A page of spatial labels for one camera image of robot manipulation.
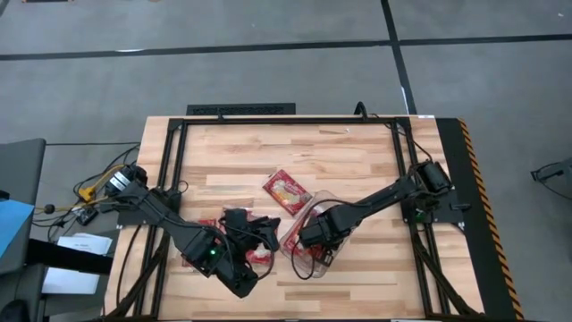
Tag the blue box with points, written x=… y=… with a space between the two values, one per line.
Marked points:
x=11 y=223

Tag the black round knob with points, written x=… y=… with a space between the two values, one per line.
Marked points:
x=49 y=209

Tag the small black device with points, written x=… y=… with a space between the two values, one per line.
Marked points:
x=87 y=216

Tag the clear plastic tray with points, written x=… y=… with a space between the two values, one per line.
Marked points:
x=324 y=199

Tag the black aluminium table frame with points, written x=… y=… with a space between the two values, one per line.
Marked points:
x=286 y=121

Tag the grey floor stand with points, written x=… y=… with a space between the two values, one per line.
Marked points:
x=558 y=172

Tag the yellow connector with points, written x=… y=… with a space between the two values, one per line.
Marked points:
x=87 y=193

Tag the white paper sheet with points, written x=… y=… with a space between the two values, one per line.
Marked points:
x=85 y=243
x=67 y=282

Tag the small white label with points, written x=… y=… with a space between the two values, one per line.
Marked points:
x=426 y=116

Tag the grey chair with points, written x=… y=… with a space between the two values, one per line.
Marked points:
x=22 y=170

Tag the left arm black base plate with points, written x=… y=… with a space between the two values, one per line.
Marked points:
x=125 y=220

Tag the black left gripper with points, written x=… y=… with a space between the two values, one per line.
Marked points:
x=237 y=228

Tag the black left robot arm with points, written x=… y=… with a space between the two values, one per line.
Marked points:
x=179 y=228

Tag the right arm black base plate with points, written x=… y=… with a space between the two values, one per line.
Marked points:
x=453 y=218

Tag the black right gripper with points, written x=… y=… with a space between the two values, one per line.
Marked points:
x=326 y=230

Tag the black hazard-striped mat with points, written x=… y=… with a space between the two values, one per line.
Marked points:
x=491 y=286

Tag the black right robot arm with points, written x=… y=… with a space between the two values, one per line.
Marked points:
x=384 y=194

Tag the black padded bar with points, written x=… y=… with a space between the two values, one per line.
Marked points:
x=67 y=261

